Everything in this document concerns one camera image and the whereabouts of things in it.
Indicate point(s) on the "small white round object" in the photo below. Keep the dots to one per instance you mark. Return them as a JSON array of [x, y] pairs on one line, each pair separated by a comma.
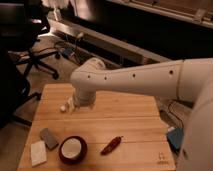
[[63, 108]]

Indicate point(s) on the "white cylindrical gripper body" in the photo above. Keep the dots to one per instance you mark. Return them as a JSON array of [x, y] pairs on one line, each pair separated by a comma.
[[83, 98]]

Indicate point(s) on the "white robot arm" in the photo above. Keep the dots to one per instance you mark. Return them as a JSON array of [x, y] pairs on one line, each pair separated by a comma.
[[189, 80]]

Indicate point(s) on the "dark red bowl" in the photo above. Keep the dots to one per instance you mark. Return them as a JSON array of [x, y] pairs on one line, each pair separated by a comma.
[[72, 150]]

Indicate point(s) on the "grey rectangular block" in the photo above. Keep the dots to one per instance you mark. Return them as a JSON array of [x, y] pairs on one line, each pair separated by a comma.
[[48, 138]]

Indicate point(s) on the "dark chair at left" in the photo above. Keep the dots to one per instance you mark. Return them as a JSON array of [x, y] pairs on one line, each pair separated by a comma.
[[14, 91]]

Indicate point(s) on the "red chili pepper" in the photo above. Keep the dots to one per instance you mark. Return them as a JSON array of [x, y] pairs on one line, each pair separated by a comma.
[[111, 145]]

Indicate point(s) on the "white rectangular sponge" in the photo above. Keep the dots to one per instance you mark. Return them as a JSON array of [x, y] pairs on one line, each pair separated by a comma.
[[38, 153]]

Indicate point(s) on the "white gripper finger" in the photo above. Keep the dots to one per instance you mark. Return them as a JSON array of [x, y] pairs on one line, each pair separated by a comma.
[[91, 106], [70, 105]]

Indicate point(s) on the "blue object on floor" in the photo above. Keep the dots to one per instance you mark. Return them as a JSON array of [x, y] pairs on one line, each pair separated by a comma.
[[67, 52]]

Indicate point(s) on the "blue box beside table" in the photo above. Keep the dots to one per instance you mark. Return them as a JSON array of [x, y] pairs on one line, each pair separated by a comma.
[[175, 138]]

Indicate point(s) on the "black office chair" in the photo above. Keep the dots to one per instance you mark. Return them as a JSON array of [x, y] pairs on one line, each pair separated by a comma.
[[21, 22]]

